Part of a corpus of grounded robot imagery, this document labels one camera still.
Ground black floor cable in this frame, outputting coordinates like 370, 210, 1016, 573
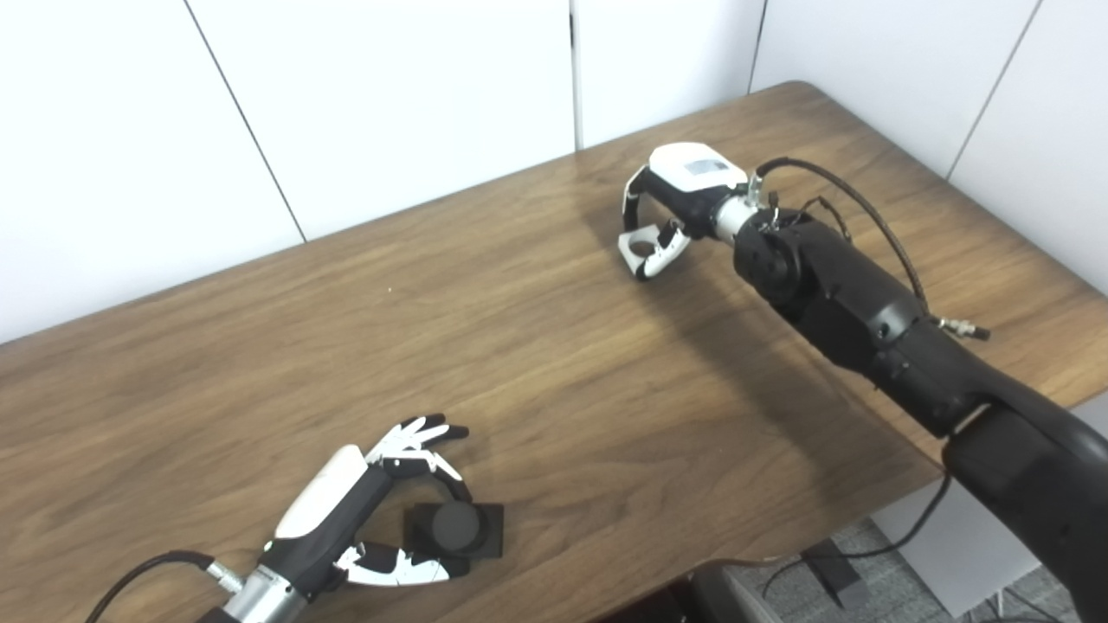
762, 472, 953, 600

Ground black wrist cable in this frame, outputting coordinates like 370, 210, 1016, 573
749, 157, 992, 340
84, 551, 243, 623

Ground white square piece with hole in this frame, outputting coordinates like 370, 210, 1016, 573
618, 227, 663, 269

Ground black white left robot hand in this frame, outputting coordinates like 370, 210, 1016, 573
264, 414, 473, 598

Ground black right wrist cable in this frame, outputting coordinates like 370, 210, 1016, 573
749, 157, 992, 340

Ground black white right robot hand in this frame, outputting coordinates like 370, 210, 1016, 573
622, 143, 750, 282

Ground black peg with square base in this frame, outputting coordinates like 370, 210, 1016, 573
404, 500, 505, 559

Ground black table foot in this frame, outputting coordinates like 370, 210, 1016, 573
801, 538, 871, 611

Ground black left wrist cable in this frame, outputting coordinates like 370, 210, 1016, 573
84, 551, 243, 623

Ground thin right arm wires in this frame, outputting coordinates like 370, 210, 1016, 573
766, 195, 854, 245

